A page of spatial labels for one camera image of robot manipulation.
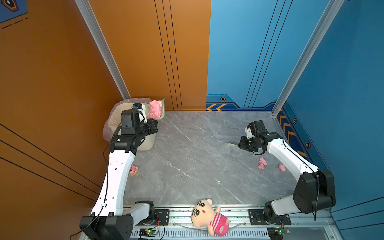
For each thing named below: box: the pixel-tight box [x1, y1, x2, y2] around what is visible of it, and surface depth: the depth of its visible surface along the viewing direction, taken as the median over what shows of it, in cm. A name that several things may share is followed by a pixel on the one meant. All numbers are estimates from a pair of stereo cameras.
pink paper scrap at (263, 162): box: [258, 156, 268, 169], surface depth 93 cm
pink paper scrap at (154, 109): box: [148, 99, 162, 120], surface depth 74 cm
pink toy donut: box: [128, 165, 139, 176], surface depth 89 cm
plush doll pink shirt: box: [191, 199, 231, 237], surface depth 68 cm
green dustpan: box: [145, 97, 165, 120], surface depth 74 cm
